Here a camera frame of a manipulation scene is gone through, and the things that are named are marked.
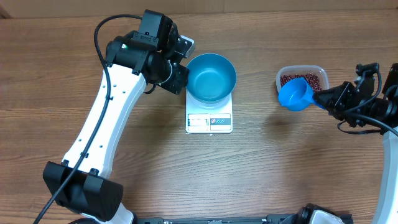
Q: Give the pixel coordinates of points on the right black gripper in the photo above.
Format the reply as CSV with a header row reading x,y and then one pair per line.
x,y
337,98

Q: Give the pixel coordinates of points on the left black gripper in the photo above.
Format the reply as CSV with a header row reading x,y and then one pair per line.
x,y
180,81

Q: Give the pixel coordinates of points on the blue plastic measuring scoop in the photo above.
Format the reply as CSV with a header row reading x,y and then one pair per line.
x,y
297,95

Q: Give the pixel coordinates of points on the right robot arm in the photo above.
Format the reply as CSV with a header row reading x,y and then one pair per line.
x,y
370,101

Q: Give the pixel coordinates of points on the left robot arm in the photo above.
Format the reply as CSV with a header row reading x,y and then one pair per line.
x,y
133,65

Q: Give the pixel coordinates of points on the blue metal bowl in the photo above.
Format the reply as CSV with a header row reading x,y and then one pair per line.
x,y
211,78

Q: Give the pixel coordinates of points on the white digital kitchen scale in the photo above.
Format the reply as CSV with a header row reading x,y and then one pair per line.
x,y
209,118

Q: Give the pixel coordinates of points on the clear plastic food container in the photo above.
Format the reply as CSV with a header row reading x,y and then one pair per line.
x,y
303,69

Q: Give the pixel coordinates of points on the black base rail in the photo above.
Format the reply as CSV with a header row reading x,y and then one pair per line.
x,y
269,219

